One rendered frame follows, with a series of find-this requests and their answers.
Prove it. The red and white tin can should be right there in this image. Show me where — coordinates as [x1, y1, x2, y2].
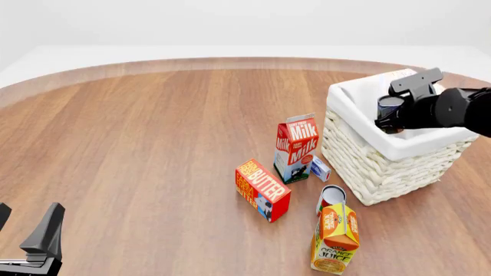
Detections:
[315, 184, 348, 217]

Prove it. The orange juice carton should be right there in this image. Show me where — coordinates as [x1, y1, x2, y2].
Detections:
[310, 202, 361, 276]

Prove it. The dark blue soup can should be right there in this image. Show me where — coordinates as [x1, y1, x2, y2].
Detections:
[377, 95, 406, 121]

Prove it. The red and white milk carton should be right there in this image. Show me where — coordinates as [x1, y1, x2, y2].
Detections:
[272, 112, 321, 185]

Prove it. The small blue and white box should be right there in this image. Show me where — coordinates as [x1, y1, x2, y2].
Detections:
[309, 154, 333, 183]

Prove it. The white woven basket with liner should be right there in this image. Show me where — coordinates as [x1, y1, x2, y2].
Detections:
[321, 67, 480, 207]

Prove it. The flat plate on black stalk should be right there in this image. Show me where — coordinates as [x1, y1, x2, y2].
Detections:
[388, 67, 444, 97]

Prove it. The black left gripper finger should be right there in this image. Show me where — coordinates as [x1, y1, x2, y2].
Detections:
[0, 202, 13, 232]
[18, 202, 66, 262]

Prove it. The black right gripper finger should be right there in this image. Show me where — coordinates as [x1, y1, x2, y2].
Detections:
[374, 112, 405, 135]

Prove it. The red and orange butter box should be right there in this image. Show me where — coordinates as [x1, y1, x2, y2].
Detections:
[235, 157, 292, 224]

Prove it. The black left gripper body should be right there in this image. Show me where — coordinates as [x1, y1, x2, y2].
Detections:
[0, 251, 63, 276]

